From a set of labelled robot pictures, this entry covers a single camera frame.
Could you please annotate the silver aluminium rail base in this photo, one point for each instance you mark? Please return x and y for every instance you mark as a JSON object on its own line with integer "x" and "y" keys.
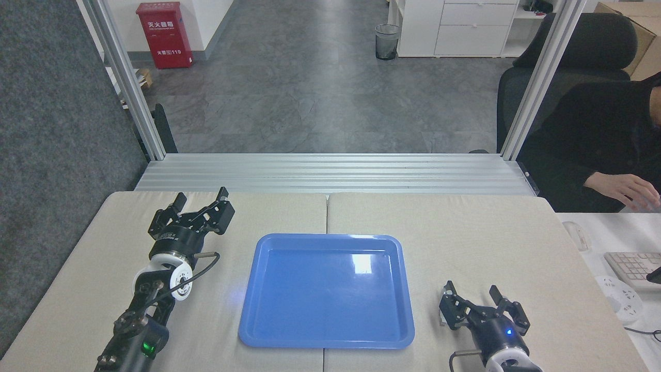
{"x": 330, "y": 173}

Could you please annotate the silver aluminium post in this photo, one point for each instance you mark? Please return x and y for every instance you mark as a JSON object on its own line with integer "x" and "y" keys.
{"x": 124, "y": 77}
{"x": 545, "y": 77}

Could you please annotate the white keyboard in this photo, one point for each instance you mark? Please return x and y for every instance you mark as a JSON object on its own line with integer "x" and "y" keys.
{"x": 630, "y": 266}

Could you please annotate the grey mesh waste bin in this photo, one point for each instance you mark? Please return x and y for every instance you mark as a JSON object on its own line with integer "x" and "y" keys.
{"x": 387, "y": 41}

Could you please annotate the red fire extinguisher box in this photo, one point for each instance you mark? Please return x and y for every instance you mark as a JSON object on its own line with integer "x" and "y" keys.
{"x": 164, "y": 36}

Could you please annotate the small wooden box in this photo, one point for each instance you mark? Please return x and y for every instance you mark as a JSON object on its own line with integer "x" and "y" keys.
{"x": 144, "y": 77}

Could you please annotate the black office chair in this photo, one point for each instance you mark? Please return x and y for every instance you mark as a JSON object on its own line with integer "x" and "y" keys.
{"x": 594, "y": 44}

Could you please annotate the black partition foot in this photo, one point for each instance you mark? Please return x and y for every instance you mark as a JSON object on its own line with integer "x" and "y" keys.
{"x": 165, "y": 129}

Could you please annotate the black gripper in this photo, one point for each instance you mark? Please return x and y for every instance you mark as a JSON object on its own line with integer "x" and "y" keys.
{"x": 498, "y": 336}
{"x": 175, "y": 240}

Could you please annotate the black computer mouse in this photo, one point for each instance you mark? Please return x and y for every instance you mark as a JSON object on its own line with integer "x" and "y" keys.
{"x": 655, "y": 277}

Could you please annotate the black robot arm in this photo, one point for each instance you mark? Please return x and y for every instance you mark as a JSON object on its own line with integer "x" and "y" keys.
{"x": 508, "y": 361}
{"x": 181, "y": 279}

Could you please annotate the person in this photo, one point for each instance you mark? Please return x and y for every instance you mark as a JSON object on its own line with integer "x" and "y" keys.
{"x": 583, "y": 134}

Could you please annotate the white drawer cabinet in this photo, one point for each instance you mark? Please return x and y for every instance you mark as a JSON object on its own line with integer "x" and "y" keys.
{"x": 465, "y": 31}

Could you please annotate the grey felt partition panel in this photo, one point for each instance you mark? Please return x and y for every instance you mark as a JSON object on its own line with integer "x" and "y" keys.
{"x": 57, "y": 155}

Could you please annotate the white power strip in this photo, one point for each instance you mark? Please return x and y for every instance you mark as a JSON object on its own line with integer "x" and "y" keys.
{"x": 622, "y": 299}

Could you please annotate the brown cardboard box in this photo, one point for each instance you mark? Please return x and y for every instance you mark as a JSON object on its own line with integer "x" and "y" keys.
{"x": 648, "y": 41}

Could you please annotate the white desk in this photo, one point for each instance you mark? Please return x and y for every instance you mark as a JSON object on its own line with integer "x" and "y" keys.
{"x": 609, "y": 330}

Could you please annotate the small white oblong device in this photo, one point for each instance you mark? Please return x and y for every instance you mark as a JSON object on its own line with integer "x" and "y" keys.
{"x": 577, "y": 236}

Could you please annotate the person's hand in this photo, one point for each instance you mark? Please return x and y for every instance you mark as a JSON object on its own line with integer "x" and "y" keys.
{"x": 622, "y": 187}

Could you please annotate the blue plastic tray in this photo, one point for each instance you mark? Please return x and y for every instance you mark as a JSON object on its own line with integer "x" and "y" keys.
{"x": 325, "y": 299}

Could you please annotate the switch part with green clip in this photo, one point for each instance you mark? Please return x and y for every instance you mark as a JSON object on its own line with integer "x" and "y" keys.
{"x": 440, "y": 319}

